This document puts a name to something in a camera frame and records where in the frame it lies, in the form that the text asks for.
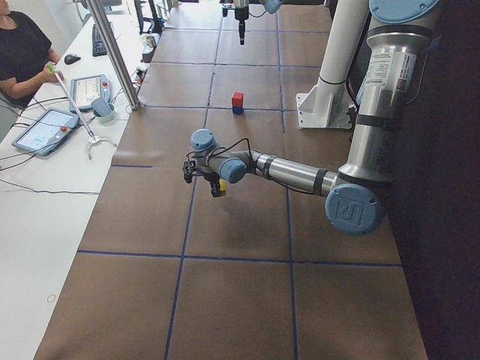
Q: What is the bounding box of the teach pendant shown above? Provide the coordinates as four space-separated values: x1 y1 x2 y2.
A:
11 108 80 156
70 74 111 112

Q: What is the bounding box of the far teach pendant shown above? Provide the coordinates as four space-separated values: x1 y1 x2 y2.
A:
70 74 111 112

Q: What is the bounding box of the black keyboard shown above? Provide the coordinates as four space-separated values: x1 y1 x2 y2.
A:
91 24 107 57

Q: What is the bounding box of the metal cylinder weight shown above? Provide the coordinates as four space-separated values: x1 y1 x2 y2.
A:
145 35 157 48

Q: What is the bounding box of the near teach pendant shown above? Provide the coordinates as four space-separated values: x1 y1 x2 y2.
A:
11 108 80 156

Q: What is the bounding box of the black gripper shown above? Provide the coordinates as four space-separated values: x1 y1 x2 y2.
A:
198 168 221 198
234 7 248 45

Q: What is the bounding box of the blue tape roll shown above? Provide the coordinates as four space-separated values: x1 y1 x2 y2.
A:
91 97 115 124

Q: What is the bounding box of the reacher grabber stick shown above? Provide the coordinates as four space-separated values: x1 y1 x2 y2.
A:
46 62 118 160

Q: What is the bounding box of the black computer mouse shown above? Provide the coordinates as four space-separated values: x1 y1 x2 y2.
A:
64 54 82 65

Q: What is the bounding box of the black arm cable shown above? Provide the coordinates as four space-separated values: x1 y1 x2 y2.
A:
185 137 263 177

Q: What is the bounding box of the aluminium frame post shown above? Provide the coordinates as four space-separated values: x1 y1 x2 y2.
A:
86 0 140 110

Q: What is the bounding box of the blue wooden cube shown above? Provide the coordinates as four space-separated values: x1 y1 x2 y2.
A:
232 106 244 115

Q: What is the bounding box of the white camera mast pole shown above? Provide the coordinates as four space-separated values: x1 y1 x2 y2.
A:
319 0 370 85

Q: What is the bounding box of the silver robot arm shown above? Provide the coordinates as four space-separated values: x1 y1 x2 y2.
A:
182 1 443 236
232 0 283 45

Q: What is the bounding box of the white mast base plate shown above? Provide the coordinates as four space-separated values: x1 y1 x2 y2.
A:
295 79 352 129

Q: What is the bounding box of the red wooden cube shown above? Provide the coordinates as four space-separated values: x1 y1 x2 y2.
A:
231 91 244 107

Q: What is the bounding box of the person in black shirt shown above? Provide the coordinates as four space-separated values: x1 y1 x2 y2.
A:
1 1 64 107

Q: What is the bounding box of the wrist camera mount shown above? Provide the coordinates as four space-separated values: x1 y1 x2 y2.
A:
182 160 197 184
220 1 235 17

